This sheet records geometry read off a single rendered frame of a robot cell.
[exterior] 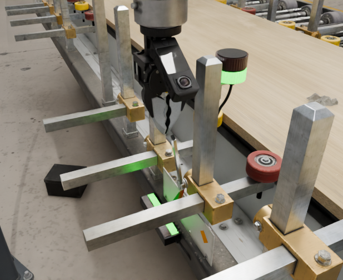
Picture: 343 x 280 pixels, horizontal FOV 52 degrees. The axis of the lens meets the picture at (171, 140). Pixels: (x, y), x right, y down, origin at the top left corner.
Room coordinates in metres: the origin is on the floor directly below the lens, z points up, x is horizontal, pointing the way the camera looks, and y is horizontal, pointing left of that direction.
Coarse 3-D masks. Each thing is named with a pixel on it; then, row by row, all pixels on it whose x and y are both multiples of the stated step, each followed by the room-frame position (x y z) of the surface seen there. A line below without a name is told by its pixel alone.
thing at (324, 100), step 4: (312, 96) 0.94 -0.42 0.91; (316, 96) 0.93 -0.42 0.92; (320, 96) 0.94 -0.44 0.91; (324, 96) 0.92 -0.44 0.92; (312, 100) 0.91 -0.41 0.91; (316, 100) 0.91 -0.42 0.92; (320, 100) 0.92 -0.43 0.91; (324, 100) 0.91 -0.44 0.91; (328, 100) 0.91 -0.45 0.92; (332, 100) 0.91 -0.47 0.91; (336, 100) 0.91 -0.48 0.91; (324, 104) 0.90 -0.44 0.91; (328, 104) 0.90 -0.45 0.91; (332, 104) 0.90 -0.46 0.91; (336, 104) 0.91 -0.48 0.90
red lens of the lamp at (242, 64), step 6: (216, 54) 0.62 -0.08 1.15; (222, 60) 0.61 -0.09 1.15; (228, 60) 0.60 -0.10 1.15; (234, 60) 0.60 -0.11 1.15; (240, 60) 0.60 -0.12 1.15; (246, 60) 0.61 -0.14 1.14; (222, 66) 0.60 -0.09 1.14; (228, 66) 0.60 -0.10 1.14; (234, 66) 0.60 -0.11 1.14; (240, 66) 0.60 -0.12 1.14; (246, 66) 0.61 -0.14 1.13
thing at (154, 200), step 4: (148, 196) 0.74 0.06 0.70; (152, 196) 0.74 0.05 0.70; (152, 200) 0.72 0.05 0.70; (156, 200) 0.72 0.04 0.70; (156, 204) 0.70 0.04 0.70; (160, 204) 0.70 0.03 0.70; (168, 224) 0.63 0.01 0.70; (172, 224) 0.63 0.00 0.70; (168, 228) 0.62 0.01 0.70; (172, 228) 0.62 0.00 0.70; (172, 232) 0.61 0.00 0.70; (176, 232) 0.61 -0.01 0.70
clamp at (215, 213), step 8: (184, 176) 0.64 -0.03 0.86; (192, 184) 0.59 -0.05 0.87; (208, 184) 0.59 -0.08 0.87; (216, 184) 0.59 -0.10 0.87; (192, 192) 0.59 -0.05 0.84; (200, 192) 0.56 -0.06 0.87; (208, 192) 0.56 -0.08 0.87; (216, 192) 0.56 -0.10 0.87; (224, 192) 0.56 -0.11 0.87; (208, 200) 0.54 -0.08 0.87; (232, 200) 0.54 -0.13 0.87; (208, 208) 0.53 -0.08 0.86; (216, 208) 0.52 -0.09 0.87; (224, 208) 0.53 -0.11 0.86; (232, 208) 0.54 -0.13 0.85; (208, 216) 0.53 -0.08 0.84; (216, 216) 0.52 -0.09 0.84; (224, 216) 0.53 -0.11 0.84
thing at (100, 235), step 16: (240, 192) 0.59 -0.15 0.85; (256, 192) 0.60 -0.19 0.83; (160, 208) 0.53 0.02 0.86; (176, 208) 0.53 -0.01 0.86; (192, 208) 0.54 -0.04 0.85; (112, 224) 0.48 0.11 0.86; (128, 224) 0.48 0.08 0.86; (144, 224) 0.49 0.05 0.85; (160, 224) 0.50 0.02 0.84; (96, 240) 0.45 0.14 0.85; (112, 240) 0.46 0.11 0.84
